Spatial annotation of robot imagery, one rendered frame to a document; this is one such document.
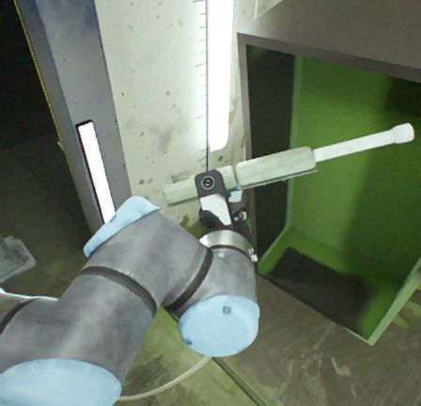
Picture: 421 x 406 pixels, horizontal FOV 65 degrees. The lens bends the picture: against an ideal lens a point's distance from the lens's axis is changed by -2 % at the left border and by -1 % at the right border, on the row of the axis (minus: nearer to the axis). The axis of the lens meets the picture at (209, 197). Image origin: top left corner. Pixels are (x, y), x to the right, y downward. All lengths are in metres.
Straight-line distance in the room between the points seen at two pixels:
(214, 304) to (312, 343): 1.72
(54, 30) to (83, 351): 1.03
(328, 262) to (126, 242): 1.51
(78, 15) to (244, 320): 1.06
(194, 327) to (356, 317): 1.35
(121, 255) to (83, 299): 0.06
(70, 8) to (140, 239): 0.96
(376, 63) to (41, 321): 0.68
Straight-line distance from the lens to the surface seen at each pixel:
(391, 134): 0.69
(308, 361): 2.02
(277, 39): 0.82
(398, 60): 0.75
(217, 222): 0.54
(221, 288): 0.39
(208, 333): 0.40
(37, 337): 0.32
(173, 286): 0.37
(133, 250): 0.35
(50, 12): 1.20
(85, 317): 0.31
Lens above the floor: 1.84
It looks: 40 degrees down
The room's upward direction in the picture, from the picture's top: straight up
